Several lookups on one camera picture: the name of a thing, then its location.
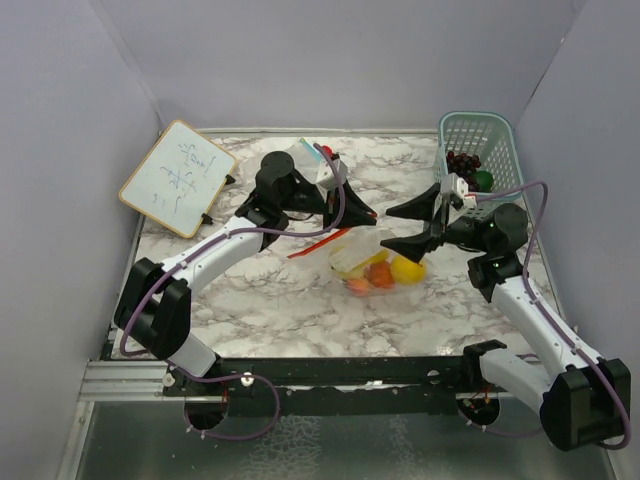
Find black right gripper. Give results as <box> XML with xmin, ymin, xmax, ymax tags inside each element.
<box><xmin>382</xmin><ymin>183</ymin><xmax>492</xmax><ymax>261</ymax></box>

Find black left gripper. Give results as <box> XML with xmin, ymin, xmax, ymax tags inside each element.
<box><xmin>280</xmin><ymin>179</ymin><xmax>377</xmax><ymax>233</ymax></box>

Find orange zip clear bag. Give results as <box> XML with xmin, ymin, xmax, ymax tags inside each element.
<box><xmin>287</xmin><ymin>227</ymin><xmax>429</xmax><ymax>298</ymax></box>

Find blue zip clear bag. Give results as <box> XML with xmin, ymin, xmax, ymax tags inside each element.
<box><xmin>239</xmin><ymin>137</ymin><xmax>326</xmax><ymax>201</ymax></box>

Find purple fake grapes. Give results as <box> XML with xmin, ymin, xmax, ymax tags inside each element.
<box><xmin>445</xmin><ymin>151</ymin><xmax>481</xmax><ymax>192</ymax></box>

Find dark green fake vegetable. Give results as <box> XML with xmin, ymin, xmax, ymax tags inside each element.
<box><xmin>471</xmin><ymin>170</ymin><xmax>494</xmax><ymax>193</ymax></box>

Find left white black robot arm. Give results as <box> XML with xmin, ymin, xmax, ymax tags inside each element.
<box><xmin>114</xmin><ymin>144</ymin><xmax>377</xmax><ymax>395</ymax></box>

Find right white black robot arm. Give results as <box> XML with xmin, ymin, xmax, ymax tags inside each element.
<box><xmin>381</xmin><ymin>177</ymin><xmax>632</xmax><ymax>451</ymax></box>

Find fake yellow banana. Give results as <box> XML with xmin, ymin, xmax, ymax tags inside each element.
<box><xmin>332</xmin><ymin>249</ymin><xmax>389</xmax><ymax>279</ymax></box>

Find fake yellow lemon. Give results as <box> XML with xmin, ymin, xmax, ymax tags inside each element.
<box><xmin>390</xmin><ymin>255</ymin><xmax>427</xmax><ymax>286</ymax></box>

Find fake orange tomato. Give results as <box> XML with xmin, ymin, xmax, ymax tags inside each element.
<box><xmin>367</xmin><ymin>261</ymin><xmax>395</xmax><ymax>289</ymax></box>

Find fake pink peach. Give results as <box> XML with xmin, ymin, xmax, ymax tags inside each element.
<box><xmin>346</xmin><ymin>278</ymin><xmax>370</xmax><ymax>297</ymax></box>

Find teal plastic basket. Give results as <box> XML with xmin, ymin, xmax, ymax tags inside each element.
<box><xmin>434</xmin><ymin>111</ymin><xmax>523</xmax><ymax>192</ymax></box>

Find yellow framed whiteboard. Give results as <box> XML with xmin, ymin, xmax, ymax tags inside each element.
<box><xmin>119</xmin><ymin>120</ymin><xmax>237</xmax><ymax>238</ymax></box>

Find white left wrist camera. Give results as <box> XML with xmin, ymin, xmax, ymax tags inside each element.
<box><xmin>315</xmin><ymin>159</ymin><xmax>348</xmax><ymax>191</ymax></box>

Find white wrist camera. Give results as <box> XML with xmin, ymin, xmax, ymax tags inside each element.
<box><xmin>440</xmin><ymin>173</ymin><xmax>477</xmax><ymax>211</ymax></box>
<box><xmin>315</xmin><ymin>159</ymin><xmax>348</xmax><ymax>191</ymax></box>

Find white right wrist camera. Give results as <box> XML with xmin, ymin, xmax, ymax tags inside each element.
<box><xmin>440</xmin><ymin>173</ymin><xmax>477</xmax><ymax>211</ymax></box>

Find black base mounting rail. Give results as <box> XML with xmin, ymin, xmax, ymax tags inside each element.
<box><xmin>163</xmin><ymin>355</ymin><xmax>500</xmax><ymax>418</ymax></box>

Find aluminium extrusion rail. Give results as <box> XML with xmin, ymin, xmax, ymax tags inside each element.
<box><xmin>79</xmin><ymin>350</ymin><xmax>551</xmax><ymax>405</ymax></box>

